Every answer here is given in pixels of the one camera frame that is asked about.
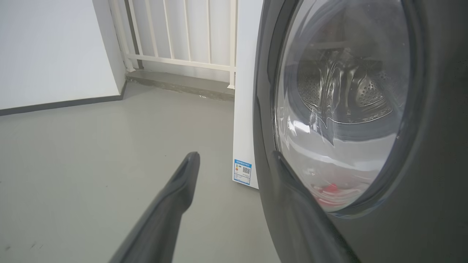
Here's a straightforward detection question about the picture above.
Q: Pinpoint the perforated steel washer drum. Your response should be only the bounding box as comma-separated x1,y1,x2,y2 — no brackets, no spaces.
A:
295,46,407,125

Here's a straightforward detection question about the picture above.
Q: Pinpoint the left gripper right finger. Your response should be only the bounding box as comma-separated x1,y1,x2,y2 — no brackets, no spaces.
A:
272,150,361,263

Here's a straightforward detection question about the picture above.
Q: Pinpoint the blue energy label sticker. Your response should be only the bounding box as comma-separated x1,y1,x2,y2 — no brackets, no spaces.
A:
233,159,252,186

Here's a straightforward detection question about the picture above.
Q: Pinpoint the grey concrete ledge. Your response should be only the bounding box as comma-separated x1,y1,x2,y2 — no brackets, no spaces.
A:
125,69,235,102

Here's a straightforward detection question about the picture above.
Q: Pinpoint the dark round glass washer door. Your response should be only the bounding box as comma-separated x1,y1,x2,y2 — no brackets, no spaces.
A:
252,0,468,263

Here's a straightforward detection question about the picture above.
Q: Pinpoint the white front-load washing machine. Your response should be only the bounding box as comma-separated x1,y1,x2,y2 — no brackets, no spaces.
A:
232,0,264,190

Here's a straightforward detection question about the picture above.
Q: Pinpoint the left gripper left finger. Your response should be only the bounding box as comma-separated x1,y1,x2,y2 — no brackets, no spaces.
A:
109,151,201,263

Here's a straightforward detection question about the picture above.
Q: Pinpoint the white metal railing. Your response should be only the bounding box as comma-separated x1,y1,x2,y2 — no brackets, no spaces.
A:
109,0,239,90

